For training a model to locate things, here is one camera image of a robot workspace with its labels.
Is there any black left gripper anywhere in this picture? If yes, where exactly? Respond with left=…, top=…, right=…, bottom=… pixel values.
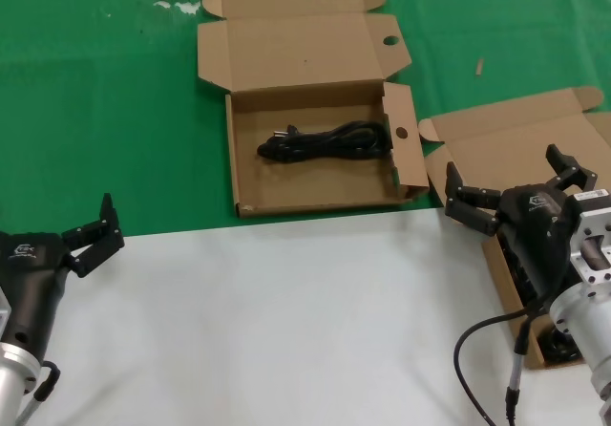
left=0, top=192, right=126, bottom=355

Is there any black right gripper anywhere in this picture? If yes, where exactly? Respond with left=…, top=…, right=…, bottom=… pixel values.
left=444, top=143, right=599, bottom=299

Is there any black power cable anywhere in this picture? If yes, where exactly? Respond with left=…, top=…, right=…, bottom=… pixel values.
left=256, top=118, right=395, bottom=163

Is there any cardboard box with tabbed lid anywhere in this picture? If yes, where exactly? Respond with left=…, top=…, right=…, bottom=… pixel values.
left=417, top=86, right=611, bottom=371

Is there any open flat cardboard box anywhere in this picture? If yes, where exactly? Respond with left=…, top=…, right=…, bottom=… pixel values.
left=197, top=0, right=432, bottom=219

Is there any green table mat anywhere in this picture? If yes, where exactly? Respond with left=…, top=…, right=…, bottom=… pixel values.
left=0, top=0, right=611, bottom=244

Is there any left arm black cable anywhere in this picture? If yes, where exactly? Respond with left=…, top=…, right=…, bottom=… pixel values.
left=13, top=358, right=62, bottom=426

